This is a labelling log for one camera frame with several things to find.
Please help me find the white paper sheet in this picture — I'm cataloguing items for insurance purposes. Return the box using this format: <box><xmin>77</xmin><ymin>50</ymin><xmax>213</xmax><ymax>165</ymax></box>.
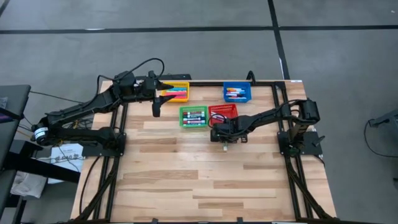
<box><xmin>48</xmin><ymin>143</ymin><xmax>85</xmax><ymax>184</ymax></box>

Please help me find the blue plastic basket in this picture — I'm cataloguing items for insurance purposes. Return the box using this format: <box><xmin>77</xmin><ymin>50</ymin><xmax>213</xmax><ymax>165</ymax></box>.
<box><xmin>223</xmin><ymin>81</ymin><xmax>252</xmax><ymax>103</ymax></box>

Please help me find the green plastic basket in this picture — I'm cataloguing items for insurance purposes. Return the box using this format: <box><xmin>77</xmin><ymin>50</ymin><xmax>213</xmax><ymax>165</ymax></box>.
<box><xmin>178</xmin><ymin>105</ymin><xmax>208</xmax><ymax>129</ymax></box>

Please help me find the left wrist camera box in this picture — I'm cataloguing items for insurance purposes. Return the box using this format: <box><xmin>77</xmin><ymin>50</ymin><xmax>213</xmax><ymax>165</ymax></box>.
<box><xmin>144</xmin><ymin>70</ymin><xmax>159</xmax><ymax>90</ymax></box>

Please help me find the black flat bar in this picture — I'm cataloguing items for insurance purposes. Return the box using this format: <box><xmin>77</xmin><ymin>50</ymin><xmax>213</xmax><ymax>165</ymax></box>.
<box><xmin>136</xmin><ymin>73</ymin><xmax>192</xmax><ymax>82</ymax></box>

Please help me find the black floor cable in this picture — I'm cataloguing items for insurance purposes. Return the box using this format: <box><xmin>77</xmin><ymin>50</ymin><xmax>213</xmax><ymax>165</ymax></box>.
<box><xmin>29</xmin><ymin>90</ymin><xmax>86</xmax><ymax>105</ymax></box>
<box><xmin>363</xmin><ymin>119</ymin><xmax>398</xmax><ymax>159</ymax></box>

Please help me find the red plastic basket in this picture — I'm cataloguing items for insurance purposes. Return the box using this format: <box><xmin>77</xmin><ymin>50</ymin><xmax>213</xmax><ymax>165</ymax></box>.
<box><xmin>207</xmin><ymin>104</ymin><xmax>239</xmax><ymax>125</ymax></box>

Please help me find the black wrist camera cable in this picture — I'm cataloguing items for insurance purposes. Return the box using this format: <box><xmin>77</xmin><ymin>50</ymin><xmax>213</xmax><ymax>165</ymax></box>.
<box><xmin>96</xmin><ymin>57</ymin><xmax>165</xmax><ymax>94</ymax></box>

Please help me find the black side desk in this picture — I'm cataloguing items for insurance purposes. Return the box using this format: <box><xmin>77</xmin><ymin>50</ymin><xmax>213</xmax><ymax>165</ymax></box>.
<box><xmin>0</xmin><ymin>84</ymin><xmax>81</xmax><ymax>224</ymax></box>

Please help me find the yellow plastic basket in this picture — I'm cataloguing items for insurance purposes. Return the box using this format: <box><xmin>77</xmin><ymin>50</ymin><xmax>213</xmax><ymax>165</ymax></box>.
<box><xmin>160</xmin><ymin>81</ymin><xmax>190</xmax><ymax>103</ymax></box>

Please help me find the grey metal stand leg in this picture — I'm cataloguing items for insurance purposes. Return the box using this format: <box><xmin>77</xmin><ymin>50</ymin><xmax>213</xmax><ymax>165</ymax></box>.
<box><xmin>369</xmin><ymin>108</ymin><xmax>398</xmax><ymax>128</ymax></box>

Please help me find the white crumpled bag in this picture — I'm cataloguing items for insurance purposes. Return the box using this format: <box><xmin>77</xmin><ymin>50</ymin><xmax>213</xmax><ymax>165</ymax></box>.
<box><xmin>11</xmin><ymin>170</ymin><xmax>47</xmax><ymax>199</ymax></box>

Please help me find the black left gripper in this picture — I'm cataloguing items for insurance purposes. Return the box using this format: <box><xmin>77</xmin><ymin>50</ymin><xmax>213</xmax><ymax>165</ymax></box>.
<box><xmin>133</xmin><ymin>80</ymin><xmax>177</xmax><ymax>118</ymax></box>

